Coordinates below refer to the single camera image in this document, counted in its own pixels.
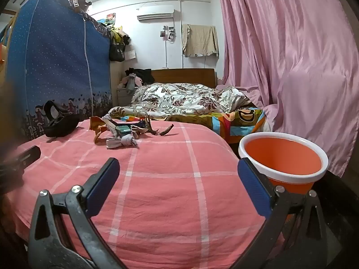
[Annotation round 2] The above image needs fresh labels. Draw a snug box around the blue fabric wardrobe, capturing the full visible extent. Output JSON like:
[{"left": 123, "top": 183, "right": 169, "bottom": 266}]
[{"left": 6, "top": 0, "right": 113, "bottom": 141}]

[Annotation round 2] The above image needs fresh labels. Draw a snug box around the colourful patchwork bedsheet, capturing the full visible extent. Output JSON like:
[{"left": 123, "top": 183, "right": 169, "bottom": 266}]
[{"left": 112, "top": 108, "right": 271, "bottom": 143}]

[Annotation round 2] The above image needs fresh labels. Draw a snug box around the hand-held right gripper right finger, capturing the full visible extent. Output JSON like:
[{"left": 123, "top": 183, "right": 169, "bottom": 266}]
[{"left": 237, "top": 158, "right": 328, "bottom": 269}]

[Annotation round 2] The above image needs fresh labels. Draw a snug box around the dried brown stem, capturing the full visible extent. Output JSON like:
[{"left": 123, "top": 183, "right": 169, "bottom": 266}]
[{"left": 153, "top": 123, "right": 174, "bottom": 136}]

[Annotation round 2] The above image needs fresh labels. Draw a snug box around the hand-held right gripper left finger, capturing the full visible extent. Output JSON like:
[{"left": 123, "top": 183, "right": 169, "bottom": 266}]
[{"left": 28, "top": 158, "right": 127, "bottom": 269}]

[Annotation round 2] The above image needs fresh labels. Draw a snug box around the white wall pipe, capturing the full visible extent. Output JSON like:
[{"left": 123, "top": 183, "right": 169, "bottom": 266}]
[{"left": 178, "top": 1, "right": 186, "bottom": 69}]

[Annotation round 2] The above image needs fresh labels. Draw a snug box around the white nightstand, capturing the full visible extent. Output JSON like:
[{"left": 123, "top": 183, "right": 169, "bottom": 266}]
[{"left": 116, "top": 87, "right": 135, "bottom": 105}]

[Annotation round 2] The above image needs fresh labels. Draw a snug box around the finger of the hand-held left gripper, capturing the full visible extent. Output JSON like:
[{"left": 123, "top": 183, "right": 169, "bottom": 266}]
[{"left": 0, "top": 145, "right": 42, "bottom": 174}]

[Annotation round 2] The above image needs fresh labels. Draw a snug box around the hanging clothes bundle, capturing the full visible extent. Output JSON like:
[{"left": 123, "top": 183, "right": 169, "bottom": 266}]
[{"left": 97, "top": 20, "right": 132, "bottom": 45}]

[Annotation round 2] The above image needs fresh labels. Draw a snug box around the brown cap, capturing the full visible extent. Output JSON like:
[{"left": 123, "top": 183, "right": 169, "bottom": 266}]
[{"left": 69, "top": 0, "right": 92, "bottom": 13}]

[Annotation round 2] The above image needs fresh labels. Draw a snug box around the pink curtain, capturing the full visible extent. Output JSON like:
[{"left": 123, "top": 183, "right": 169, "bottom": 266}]
[{"left": 217, "top": 0, "right": 359, "bottom": 178}]

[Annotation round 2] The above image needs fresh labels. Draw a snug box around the pink checked bedding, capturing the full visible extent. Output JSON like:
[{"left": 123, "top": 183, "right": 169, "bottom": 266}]
[{"left": 6, "top": 118, "right": 285, "bottom": 269}]

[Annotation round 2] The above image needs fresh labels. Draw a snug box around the white air conditioner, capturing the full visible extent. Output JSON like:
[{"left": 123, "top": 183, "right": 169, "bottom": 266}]
[{"left": 137, "top": 9, "right": 175, "bottom": 21}]

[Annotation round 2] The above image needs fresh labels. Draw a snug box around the orange bin with white rim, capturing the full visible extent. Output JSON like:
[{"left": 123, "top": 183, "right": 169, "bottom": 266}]
[{"left": 238, "top": 132, "right": 328, "bottom": 225}]

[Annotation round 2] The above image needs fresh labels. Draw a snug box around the white paper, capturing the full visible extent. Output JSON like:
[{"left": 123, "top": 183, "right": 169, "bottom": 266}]
[{"left": 106, "top": 134, "right": 138, "bottom": 149}]

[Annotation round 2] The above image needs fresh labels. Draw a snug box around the floral quilt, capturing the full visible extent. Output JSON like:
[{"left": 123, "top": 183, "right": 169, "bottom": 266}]
[{"left": 108, "top": 82, "right": 251, "bottom": 119}]

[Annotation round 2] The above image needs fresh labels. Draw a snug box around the pile of clothes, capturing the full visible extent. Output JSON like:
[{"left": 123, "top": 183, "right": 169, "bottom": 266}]
[{"left": 118, "top": 67, "right": 155, "bottom": 94}]

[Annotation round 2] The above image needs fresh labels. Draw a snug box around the wooden headboard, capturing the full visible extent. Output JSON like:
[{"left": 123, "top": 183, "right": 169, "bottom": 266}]
[{"left": 151, "top": 68, "right": 216, "bottom": 89}]

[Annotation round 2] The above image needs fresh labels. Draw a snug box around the black hanging bag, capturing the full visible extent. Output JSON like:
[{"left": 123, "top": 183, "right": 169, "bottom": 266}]
[{"left": 109, "top": 38, "right": 126, "bottom": 62}]

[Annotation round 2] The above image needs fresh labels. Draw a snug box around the beige hanging towel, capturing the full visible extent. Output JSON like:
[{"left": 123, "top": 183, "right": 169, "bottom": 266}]
[{"left": 182, "top": 24, "right": 219, "bottom": 58}]

